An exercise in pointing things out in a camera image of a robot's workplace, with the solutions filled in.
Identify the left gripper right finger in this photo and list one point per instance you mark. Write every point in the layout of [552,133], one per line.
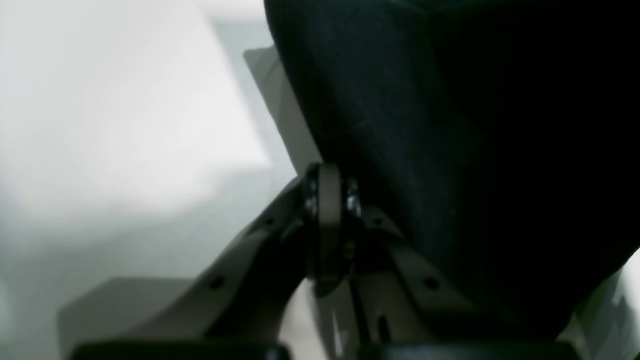
[404,307]

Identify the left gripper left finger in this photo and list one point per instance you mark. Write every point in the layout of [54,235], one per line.
[234,310]

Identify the black T-shirt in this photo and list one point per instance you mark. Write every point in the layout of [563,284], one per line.
[501,136]

